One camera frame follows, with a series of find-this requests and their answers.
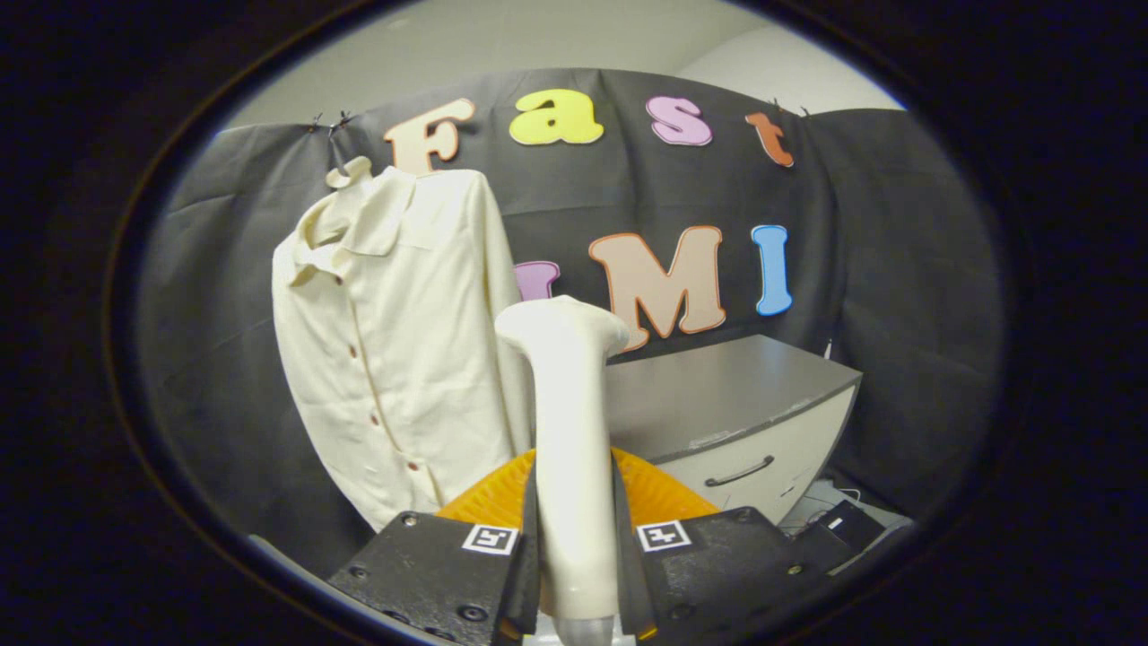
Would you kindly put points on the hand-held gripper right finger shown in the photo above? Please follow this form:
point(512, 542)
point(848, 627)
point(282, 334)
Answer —
point(717, 565)

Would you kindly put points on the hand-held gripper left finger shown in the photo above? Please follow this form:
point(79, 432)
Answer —
point(430, 574)

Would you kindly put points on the white garment steamer head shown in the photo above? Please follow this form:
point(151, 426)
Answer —
point(574, 449)

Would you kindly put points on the cream button-up shirt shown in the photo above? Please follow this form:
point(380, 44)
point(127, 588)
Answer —
point(404, 359)

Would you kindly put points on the black box on floor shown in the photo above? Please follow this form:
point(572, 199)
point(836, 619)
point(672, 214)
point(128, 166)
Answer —
point(852, 525)

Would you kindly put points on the white cabinet with grey top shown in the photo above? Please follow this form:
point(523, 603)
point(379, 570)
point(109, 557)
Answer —
point(717, 395)

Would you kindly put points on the black backdrop cloth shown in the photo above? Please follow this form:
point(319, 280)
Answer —
point(224, 314)

